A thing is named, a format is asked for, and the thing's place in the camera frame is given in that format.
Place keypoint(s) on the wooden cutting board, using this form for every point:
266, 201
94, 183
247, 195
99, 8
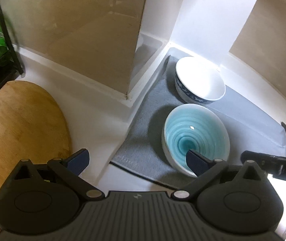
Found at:
32, 126

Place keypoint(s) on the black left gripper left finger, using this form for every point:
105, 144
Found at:
42, 198

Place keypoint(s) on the grey fabric mat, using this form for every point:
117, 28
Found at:
141, 154

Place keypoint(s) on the teal glazed bowl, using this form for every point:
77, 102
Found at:
193, 127

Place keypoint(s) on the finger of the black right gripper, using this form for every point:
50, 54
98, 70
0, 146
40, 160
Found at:
262, 159

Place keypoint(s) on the white bowl blue pattern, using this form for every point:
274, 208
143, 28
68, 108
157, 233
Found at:
198, 81

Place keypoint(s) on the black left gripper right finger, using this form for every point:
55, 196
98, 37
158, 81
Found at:
237, 199

